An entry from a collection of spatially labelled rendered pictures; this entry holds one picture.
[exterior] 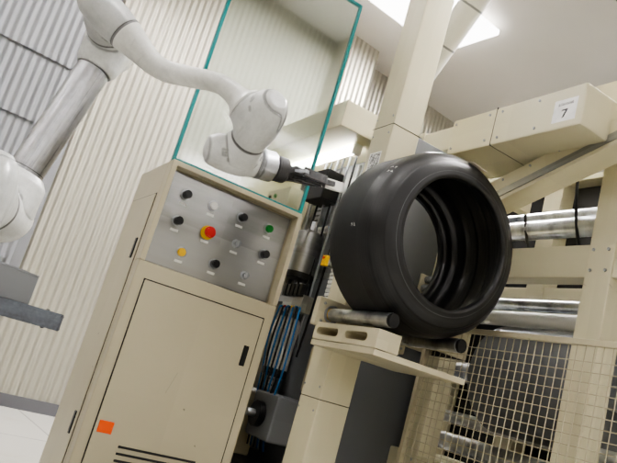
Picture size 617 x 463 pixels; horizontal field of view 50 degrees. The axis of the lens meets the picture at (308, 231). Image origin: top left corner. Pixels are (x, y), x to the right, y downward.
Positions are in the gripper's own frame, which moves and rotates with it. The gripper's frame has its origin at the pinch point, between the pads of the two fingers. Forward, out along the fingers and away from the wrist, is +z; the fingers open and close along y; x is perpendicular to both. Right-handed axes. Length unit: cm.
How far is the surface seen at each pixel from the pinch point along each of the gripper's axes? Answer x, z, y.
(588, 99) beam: -40, 66, -36
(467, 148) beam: -32, 63, 13
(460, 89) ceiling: -203, 290, 285
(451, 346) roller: 42, 47, -8
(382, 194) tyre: 0.8, 12.3, -8.9
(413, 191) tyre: -1.7, 20.7, -12.8
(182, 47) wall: -157, 32, 311
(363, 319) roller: 37.8, 19.3, 2.0
